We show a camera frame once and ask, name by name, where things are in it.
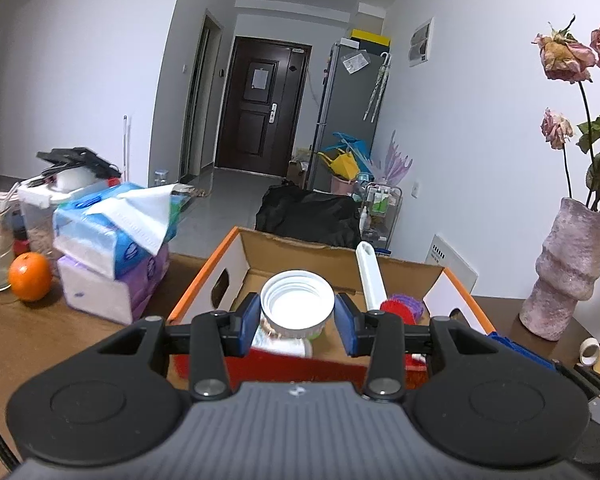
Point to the blue tissue pack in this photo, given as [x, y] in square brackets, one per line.
[95, 237]

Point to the purple wing decoration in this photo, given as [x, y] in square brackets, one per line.
[395, 157]

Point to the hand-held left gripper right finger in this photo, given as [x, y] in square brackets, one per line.
[347, 327]

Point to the clear plastic bag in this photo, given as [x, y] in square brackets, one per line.
[356, 62]

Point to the yellow box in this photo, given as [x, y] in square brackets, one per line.
[370, 37]

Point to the white wall socket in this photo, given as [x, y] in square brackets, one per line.
[417, 189]

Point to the white purple tissue pack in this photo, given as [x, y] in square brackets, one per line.
[105, 292]

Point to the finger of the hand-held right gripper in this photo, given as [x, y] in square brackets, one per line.
[522, 351]

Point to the black bag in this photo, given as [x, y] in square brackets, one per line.
[307, 215]

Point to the white flat appliance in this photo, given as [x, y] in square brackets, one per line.
[455, 262]

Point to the yellow bag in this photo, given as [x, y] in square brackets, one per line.
[342, 162]

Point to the orange cardboard box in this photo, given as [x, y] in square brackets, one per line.
[260, 255]

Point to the orange fruit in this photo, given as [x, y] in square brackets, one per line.
[30, 276]

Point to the dark brown door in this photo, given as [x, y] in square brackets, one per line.
[260, 120]

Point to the black flat device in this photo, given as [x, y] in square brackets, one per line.
[77, 160]

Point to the white tape roll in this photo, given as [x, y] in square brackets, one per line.
[590, 351]

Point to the clear plastic storage container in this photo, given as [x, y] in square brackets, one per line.
[37, 230]

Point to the white ribbed bottle cap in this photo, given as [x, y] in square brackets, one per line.
[297, 305]

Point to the side door frame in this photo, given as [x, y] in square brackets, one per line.
[200, 100]

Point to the white wall electrical panel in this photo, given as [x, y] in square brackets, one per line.
[421, 42]

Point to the dried pink roses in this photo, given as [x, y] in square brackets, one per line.
[565, 57]

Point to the pink bucket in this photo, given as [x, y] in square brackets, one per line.
[342, 185]

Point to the white trolley cart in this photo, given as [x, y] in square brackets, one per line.
[380, 210]

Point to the pink ceramic vase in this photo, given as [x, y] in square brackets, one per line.
[565, 270]

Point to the white folded umbrella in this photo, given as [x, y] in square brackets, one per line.
[377, 85]

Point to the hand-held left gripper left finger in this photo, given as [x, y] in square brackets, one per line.
[250, 325]

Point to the grey refrigerator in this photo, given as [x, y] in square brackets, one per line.
[345, 110]

